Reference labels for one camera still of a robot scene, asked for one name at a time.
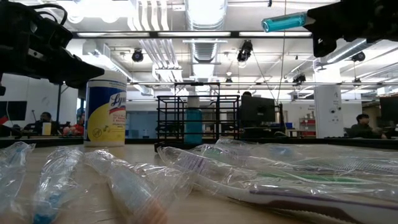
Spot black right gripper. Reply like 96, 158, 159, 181
307, 0, 398, 58

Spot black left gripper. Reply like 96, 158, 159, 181
0, 0, 106, 90

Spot small white round object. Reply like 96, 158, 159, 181
261, 11, 315, 34
184, 95, 203, 144

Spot blue toothbrush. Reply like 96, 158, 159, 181
32, 146, 85, 224
0, 141, 36, 218

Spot orange toothbrush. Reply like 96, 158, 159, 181
83, 149, 195, 224

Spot green toothbrush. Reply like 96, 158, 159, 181
214, 138, 398, 170
186, 148, 398, 191

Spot Lysol wipes canister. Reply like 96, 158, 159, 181
83, 70, 127, 147

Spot black computer monitor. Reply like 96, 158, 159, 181
0, 100, 28, 121
239, 95, 277, 129
379, 95, 398, 124

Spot white round column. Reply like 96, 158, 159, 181
313, 85, 345, 139

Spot red storage shelf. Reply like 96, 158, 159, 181
298, 117, 317, 138

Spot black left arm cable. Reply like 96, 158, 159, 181
29, 2, 68, 26

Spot black wire basket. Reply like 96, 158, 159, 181
154, 95, 242, 153

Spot silver ventilation duct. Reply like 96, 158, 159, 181
185, 0, 229, 65

